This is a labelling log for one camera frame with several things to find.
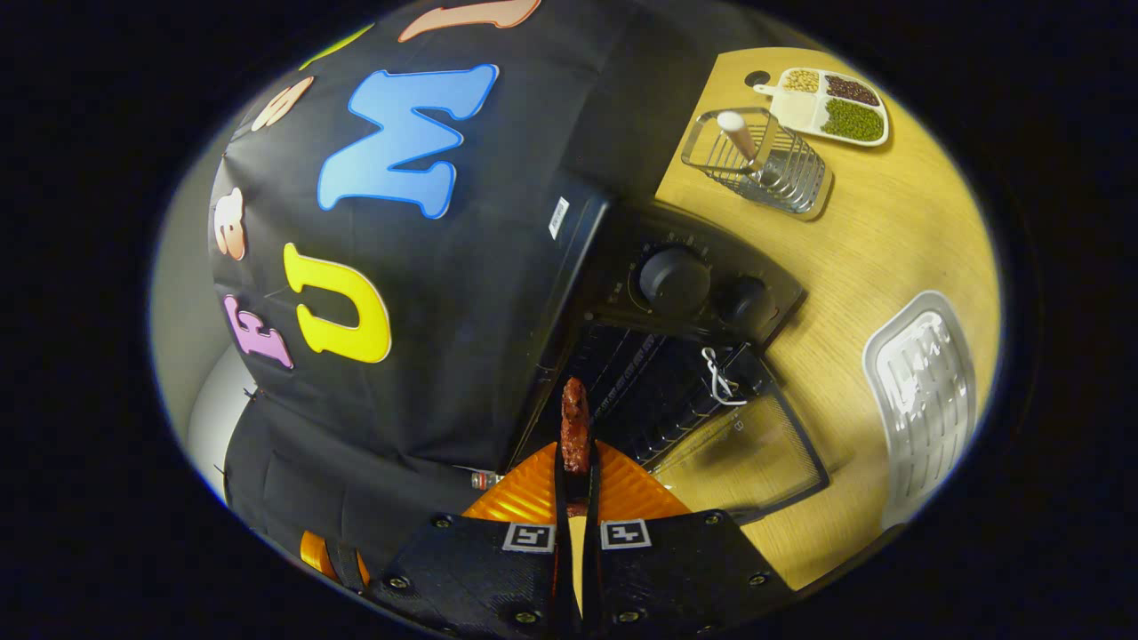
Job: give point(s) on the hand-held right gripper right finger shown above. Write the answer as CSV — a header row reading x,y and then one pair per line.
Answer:
x,y
676,569

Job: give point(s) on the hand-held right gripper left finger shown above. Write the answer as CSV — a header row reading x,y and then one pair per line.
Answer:
x,y
471,569

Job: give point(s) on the white divided dish of beans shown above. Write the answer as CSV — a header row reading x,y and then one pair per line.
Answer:
x,y
800,108

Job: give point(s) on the black backdrop cloth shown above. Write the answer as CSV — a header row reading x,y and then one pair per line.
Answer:
x,y
462,293

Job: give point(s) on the white rectangular tray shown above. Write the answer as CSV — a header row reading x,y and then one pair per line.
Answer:
x,y
925,400

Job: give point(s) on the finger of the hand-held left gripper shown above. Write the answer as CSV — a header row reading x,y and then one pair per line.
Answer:
x,y
313,549

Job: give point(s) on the clear plastic water bottle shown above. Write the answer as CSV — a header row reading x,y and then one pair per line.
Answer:
x,y
486,481

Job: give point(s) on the brown meat slice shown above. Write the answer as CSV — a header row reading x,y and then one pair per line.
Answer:
x,y
575,427

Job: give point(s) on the black electric oven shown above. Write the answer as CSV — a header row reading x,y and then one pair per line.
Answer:
x,y
676,280

